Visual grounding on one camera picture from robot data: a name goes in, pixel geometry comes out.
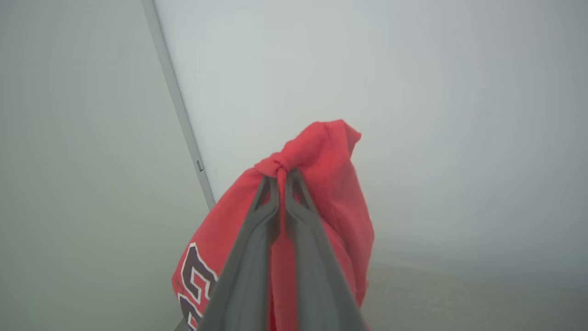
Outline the grey metal wall trim strip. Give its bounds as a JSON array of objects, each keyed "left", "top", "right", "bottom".
[{"left": 141, "top": 0, "right": 216, "bottom": 211}]

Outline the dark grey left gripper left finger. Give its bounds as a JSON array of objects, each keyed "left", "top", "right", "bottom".
[{"left": 198, "top": 175, "right": 280, "bottom": 331}]

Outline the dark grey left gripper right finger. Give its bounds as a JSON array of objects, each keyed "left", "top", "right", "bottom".
[{"left": 284, "top": 168, "right": 367, "bottom": 331}]

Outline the red and white basketball jersey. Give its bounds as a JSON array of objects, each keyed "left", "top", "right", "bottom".
[{"left": 172, "top": 120, "right": 375, "bottom": 331}]

